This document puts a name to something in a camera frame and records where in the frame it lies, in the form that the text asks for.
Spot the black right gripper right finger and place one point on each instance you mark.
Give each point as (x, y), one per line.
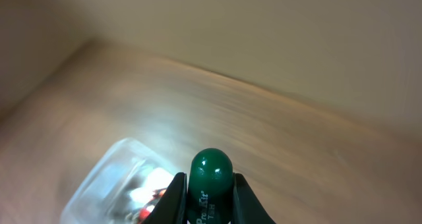
(246, 207)

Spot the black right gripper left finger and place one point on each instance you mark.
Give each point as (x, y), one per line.
(171, 207)

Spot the green handle screwdriver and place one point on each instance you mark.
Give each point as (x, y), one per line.
(210, 188)

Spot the clear plastic container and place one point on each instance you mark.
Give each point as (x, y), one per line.
(117, 186)

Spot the red handle pruning shears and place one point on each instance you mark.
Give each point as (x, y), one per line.
(153, 198)

